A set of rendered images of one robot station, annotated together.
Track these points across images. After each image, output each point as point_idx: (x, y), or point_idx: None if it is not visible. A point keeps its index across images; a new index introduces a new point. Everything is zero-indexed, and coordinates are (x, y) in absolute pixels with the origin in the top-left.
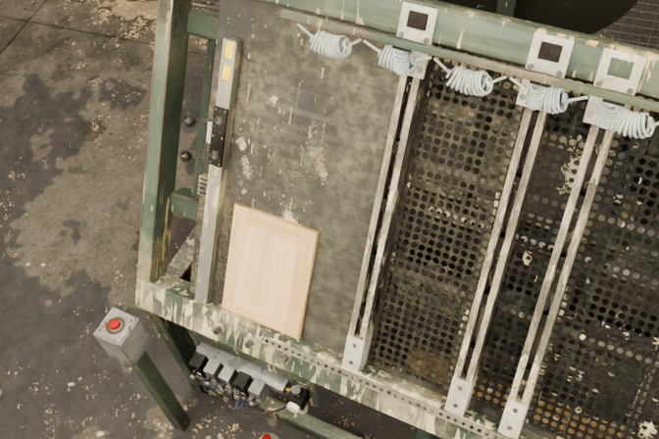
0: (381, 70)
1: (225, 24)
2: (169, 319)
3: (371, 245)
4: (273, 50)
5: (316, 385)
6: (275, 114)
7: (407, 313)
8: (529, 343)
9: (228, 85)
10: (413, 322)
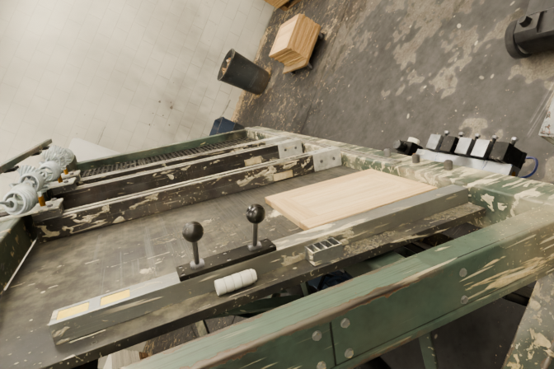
0: (76, 242)
1: (30, 361)
2: (534, 180)
3: (230, 173)
4: (71, 299)
5: (532, 286)
6: (165, 263)
7: (443, 361)
8: (227, 148)
9: (137, 286)
10: (438, 347)
